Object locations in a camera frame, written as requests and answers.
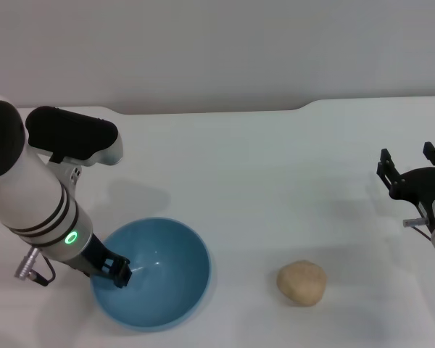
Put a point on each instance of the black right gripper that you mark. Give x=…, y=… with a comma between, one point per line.
x=417, y=185

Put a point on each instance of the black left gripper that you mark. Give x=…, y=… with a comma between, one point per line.
x=94, y=253

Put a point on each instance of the blue ceramic bowl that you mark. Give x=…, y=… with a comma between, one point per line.
x=166, y=290

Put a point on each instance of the beige egg yolk pastry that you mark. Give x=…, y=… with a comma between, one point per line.
x=302, y=284

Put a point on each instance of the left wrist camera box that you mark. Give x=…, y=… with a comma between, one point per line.
x=72, y=134

